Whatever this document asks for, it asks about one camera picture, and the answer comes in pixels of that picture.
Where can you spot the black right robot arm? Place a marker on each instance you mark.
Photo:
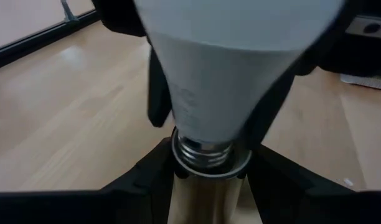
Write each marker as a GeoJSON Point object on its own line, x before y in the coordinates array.
{"type": "Point", "coordinates": [365, 53]}

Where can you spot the round lamp socket base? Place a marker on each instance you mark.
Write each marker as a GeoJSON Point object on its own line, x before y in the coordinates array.
{"type": "Point", "coordinates": [206, 196]}

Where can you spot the white lightbulb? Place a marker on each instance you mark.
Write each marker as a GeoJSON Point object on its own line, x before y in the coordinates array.
{"type": "Point", "coordinates": [228, 77]}

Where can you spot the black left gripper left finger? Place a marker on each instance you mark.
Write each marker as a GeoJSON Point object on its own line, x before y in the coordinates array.
{"type": "Point", "coordinates": [115, 202]}

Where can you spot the small silver frame plate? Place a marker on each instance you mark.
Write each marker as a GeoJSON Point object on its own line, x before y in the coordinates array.
{"type": "Point", "coordinates": [368, 81]}

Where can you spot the black aluminium frame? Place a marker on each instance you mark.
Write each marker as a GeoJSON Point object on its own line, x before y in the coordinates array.
{"type": "Point", "coordinates": [38, 39]}

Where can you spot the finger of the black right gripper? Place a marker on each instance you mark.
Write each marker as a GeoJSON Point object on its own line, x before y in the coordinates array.
{"type": "Point", "coordinates": [271, 115]}
{"type": "Point", "coordinates": [157, 93]}

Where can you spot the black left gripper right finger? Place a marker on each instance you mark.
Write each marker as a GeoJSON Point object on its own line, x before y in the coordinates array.
{"type": "Point", "coordinates": [302, 202]}

